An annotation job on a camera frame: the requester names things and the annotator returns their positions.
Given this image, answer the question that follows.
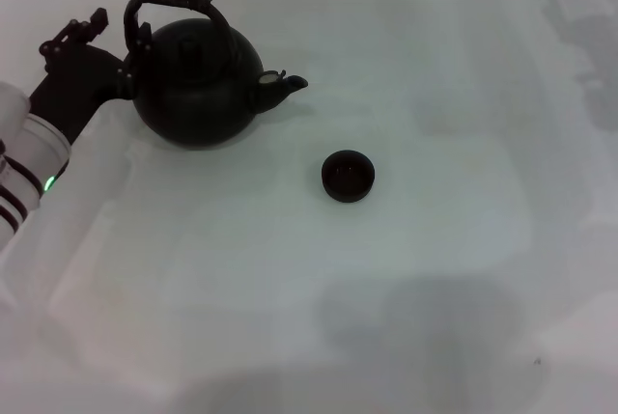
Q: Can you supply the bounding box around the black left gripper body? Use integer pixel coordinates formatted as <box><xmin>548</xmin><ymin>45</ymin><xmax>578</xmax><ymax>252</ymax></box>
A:
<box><xmin>28</xmin><ymin>44</ymin><xmax>132</xmax><ymax>145</ymax></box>

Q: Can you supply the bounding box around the black round teapot with handle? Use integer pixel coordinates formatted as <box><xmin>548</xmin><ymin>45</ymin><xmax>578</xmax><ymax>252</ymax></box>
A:
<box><xmin>123</xmin><ymin>0</ymin><xmax>310</xmax><ymax>149</ymax></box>

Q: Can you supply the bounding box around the small black teacup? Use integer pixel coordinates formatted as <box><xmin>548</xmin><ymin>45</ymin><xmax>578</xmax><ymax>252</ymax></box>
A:
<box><xmin>321</xmin><ymin>149</ymin><xmax>377</xmax><ymax>205</ymax></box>

